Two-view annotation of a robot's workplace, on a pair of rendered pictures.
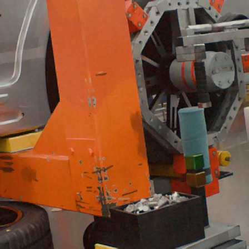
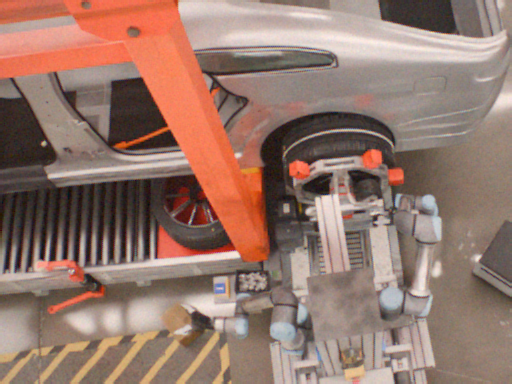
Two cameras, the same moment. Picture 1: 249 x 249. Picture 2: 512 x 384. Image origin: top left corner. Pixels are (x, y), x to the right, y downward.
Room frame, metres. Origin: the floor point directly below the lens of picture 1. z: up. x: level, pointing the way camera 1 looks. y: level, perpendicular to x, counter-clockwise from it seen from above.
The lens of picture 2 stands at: (1.10, -1.27, 4.47)
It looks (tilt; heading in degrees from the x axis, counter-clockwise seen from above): 64 degrees down; 42
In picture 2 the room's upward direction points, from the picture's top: 10 degrees counter-clockwise
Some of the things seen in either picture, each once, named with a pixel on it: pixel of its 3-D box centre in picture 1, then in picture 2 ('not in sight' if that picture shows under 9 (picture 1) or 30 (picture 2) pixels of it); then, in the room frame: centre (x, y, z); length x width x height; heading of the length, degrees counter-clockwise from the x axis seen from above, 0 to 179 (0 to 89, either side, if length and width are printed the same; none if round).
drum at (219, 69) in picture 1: (201, 71); (342, 195); (2.37, -0.30, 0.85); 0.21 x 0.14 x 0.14; 38
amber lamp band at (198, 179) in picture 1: (196, 179); not in sight; (1.81, -0.18, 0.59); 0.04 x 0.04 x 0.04; 38
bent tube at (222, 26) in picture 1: (223, 17); (360, 188); (2.39, -0.41, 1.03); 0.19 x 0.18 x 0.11; 38
